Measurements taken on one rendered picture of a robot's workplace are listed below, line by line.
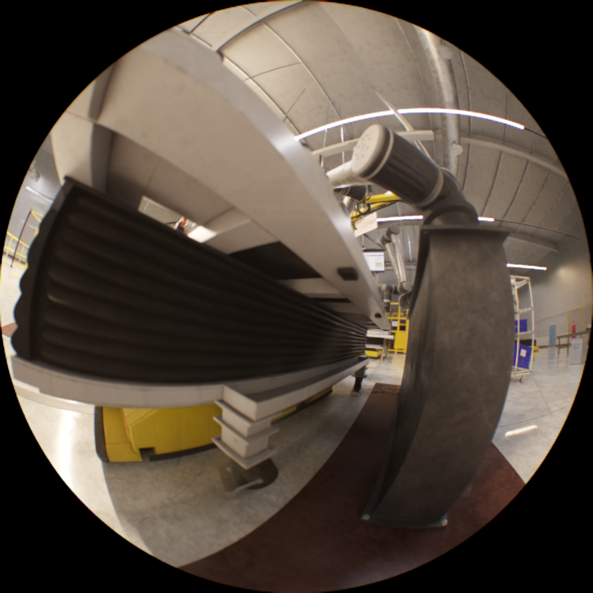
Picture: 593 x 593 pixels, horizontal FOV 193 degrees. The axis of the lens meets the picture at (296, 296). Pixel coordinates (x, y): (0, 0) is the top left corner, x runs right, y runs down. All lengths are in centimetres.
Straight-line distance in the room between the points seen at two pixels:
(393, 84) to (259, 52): 566
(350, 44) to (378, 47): 109
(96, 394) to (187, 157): 43
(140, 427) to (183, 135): 71
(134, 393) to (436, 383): 65
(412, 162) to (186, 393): 84
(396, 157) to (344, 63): 929
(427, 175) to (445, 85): 741
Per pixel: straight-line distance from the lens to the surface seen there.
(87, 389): 44
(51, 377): 46
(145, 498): 73
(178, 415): 70
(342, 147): 304
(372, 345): 617
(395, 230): 230
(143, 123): 25
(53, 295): 43
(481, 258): 55
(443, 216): 64
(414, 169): 58
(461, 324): 48
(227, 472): 74
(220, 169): 24
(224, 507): 70
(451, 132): 854
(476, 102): 1145
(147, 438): 72
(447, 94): 802
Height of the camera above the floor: 60
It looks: 12 degrees up
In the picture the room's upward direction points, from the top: 9 degrees clockwise
